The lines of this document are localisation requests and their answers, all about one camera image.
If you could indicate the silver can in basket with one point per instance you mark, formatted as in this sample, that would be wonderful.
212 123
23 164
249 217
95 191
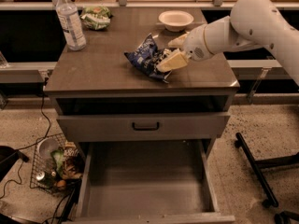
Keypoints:
40 176

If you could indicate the snack bag in basket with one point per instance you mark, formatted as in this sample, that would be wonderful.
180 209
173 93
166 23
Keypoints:
69 164

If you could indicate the white paper bowl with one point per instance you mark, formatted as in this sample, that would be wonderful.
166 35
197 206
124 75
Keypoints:
175 20

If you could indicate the clear plastic water bottle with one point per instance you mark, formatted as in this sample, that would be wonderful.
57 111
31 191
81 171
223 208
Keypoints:
70 21

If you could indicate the blue chip bag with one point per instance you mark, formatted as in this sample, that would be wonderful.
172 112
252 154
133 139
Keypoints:
146 58

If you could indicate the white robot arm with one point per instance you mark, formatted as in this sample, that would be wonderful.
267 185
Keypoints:
250 25

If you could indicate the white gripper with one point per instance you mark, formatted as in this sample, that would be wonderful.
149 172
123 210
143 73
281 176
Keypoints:
194 44

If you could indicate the middle drawer with handle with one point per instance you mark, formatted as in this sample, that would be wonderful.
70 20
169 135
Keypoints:
144 127

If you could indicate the green jalapeno chip bag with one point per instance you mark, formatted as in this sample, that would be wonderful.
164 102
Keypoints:
96 18

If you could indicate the open bottom drawer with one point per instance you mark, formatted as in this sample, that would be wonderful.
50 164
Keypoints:
165 182

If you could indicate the black wire basket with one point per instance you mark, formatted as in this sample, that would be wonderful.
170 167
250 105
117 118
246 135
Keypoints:
43 161

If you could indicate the grey drawer cabinet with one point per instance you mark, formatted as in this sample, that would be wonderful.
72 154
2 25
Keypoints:
99 80

